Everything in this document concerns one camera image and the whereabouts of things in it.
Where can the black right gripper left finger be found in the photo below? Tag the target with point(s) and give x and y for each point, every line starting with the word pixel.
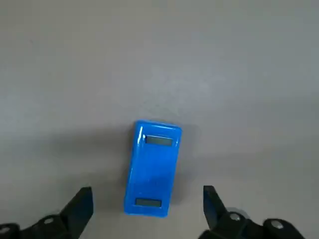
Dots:
pixel 64 224

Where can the blue whiteboard eraser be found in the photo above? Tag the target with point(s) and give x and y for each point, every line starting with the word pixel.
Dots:
pixel 152 169

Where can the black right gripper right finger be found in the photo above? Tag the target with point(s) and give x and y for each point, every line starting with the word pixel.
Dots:
pixel 224 226

